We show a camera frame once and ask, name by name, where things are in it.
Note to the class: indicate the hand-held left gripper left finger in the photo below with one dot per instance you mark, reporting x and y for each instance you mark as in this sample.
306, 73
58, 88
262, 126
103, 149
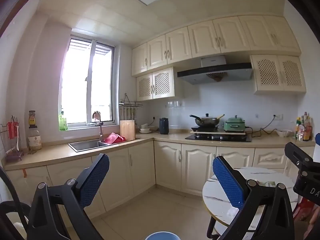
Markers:
95, 177

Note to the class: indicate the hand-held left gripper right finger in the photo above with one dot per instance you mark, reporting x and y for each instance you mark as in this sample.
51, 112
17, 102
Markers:
228, 182

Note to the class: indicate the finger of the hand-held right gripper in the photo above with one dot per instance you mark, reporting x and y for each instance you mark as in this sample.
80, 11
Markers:
318, 142
296, 153

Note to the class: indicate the blue trash bin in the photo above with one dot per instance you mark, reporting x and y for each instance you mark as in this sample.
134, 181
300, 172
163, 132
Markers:
162, 236

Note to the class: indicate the person's right hand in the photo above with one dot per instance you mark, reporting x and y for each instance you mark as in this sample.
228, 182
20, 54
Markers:
315, 215

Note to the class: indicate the cluster of condiment bottles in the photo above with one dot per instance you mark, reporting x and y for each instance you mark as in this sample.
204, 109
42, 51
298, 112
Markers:
303, 130

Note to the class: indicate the round marble table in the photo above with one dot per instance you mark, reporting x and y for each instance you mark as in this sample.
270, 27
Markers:
217, 202

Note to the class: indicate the red bag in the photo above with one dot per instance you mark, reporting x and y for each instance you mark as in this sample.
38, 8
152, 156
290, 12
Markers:
303, 208

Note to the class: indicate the steel sink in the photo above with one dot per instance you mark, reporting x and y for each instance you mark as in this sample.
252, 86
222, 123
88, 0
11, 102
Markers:
86, 145

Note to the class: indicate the red dish drainer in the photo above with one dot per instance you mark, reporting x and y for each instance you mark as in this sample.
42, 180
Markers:
113, 138

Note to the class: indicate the black gas stove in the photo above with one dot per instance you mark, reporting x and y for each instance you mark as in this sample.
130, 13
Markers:
217, 138

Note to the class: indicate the steel faucet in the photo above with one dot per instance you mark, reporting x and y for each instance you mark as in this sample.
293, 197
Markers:
100, 127

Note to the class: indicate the white board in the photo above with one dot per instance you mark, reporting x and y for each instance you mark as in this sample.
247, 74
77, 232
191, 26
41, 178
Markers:
207, 131

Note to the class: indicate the wooden cutting board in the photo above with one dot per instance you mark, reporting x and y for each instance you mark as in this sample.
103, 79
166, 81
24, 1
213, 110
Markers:
127, 130

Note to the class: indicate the green electric cooker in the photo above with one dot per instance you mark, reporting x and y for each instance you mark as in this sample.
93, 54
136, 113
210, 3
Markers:
234, 125

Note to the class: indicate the green dish soap bottle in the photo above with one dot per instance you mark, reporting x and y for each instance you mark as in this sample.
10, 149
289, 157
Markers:
63, 123

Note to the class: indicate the wok with lid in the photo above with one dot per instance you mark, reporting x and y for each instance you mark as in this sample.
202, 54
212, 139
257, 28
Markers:
206, 121

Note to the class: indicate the stack of white bowls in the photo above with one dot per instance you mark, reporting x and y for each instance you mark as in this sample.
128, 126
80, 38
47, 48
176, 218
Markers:
145, 129

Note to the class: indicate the glass jar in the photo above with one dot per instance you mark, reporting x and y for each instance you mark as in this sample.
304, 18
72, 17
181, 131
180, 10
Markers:
34, 141

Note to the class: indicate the wide lattice door cabinet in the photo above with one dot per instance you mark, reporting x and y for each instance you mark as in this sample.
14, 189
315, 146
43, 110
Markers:
277, 73

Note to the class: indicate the hanging utensil rack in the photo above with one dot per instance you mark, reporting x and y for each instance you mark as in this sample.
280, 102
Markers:
128, 105

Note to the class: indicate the brown sauce bottle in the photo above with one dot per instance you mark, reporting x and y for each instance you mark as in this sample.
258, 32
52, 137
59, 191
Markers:
32, 120

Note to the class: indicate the black kettle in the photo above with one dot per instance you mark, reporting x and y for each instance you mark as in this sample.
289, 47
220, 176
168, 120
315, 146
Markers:
164, 126

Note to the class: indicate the sliding window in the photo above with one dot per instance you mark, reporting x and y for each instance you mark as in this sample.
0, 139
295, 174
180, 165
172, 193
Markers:
87, 85

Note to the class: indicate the red knife rack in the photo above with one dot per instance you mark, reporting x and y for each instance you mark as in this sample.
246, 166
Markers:
12, 132

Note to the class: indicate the range hood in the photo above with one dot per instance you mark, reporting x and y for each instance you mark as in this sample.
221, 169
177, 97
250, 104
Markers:
215, 73

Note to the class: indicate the small lattice door cabinet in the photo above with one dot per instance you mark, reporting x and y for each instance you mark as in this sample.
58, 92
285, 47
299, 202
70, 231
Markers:
156, 85

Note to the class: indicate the cream upper kitchen cabinets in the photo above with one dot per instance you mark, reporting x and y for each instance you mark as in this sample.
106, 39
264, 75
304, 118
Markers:
200, 40

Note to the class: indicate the white wall outlet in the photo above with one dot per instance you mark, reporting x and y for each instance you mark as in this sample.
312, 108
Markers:
278, 116

